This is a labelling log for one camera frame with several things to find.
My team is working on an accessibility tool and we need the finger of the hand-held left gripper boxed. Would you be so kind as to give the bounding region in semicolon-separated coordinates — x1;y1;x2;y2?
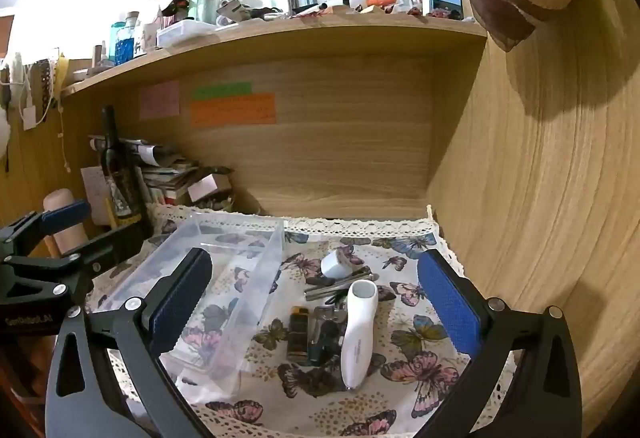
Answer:
5;225;151;294
0;201;91;259

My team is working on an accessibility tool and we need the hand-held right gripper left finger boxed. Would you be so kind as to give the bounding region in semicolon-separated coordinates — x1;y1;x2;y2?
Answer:
45;247;216;438

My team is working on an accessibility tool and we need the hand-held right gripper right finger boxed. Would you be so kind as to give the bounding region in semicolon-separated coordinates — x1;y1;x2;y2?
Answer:
416;248;583;438

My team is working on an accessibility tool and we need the clear plastic storage box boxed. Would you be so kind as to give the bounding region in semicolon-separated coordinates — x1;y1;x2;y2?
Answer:
97;213;286;379

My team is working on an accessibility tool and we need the white handheld device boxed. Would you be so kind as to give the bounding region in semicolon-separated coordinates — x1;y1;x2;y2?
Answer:
340;279;378;391

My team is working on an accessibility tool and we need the silver metal flashlight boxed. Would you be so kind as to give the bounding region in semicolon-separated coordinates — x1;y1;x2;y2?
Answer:
304;268;379;301

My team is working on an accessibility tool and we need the beige cylinder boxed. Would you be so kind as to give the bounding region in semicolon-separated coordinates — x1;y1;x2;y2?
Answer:
42;188;88;259

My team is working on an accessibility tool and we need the white paper sheet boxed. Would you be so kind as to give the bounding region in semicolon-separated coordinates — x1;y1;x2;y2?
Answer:
80;165;113;214

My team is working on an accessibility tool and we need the dark wine bottle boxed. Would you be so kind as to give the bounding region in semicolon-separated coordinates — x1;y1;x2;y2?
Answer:
100;106;151;239

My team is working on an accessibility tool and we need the butterfly printed lace cloth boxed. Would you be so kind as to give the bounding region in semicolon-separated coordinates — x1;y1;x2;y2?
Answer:
85;203;516;438

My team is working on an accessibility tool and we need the stack of books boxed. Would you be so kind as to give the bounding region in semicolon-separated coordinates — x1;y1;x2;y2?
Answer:
90;133;236;214

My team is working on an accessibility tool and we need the small white cardboard box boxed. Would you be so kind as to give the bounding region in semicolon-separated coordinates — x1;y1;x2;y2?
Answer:
187;173;233;204

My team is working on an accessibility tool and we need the white charger plug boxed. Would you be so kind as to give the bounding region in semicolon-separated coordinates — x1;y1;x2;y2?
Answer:
320;248;353;280

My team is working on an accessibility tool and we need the black lighter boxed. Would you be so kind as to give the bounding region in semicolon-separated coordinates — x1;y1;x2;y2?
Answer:
289;308;308;361

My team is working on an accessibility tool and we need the black metal multitool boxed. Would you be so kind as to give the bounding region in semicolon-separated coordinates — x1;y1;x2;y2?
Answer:
307;305;348;366

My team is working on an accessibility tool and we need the pink sticky note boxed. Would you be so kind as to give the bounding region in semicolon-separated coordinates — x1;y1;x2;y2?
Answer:
139;80;181;120

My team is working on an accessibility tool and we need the blue liquid bottle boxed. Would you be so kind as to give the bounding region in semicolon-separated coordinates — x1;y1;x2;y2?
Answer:
111;21;135;66

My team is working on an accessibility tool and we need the orange sticky note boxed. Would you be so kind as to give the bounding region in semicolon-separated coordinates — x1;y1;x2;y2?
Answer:
190;93;277;126

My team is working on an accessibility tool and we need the green sticky note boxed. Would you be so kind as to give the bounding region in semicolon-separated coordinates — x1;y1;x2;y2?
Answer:
192;82;252;100

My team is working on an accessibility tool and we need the white plastic lidded box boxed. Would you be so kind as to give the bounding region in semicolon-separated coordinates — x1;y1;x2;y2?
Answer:
156;20;211;48

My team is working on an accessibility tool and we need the wooden shelf board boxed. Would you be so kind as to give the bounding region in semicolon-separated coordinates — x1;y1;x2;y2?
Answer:
60;16;488;96

